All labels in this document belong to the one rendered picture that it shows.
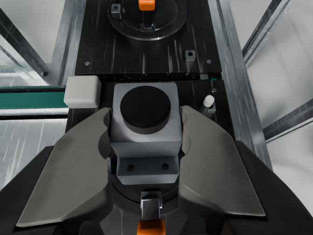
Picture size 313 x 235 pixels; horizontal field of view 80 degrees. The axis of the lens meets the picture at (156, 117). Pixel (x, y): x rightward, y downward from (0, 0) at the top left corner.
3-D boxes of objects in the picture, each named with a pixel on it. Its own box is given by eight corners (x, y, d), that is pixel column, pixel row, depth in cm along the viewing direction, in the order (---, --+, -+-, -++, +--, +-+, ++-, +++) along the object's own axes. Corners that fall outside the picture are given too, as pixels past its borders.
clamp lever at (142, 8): (154, 32, 30) (154, 3, 23) (141, 32, 30) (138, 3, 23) (153, 10, 30) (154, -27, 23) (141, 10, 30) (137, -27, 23)
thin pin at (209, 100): (195, 132, 24) (215, 102, 17) (189, 132, 24) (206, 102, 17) (194, 126, 25) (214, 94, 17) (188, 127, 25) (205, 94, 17)
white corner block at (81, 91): (102, 113, 30) (95, 101, 26) (73, 114, 30) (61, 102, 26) (104, 87, 32) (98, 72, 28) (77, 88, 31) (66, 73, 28)
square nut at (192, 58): (194, 61, 31) (195, 58, 30) (185, 62, 31) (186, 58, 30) (193, 54, 32) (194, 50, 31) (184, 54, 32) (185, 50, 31)
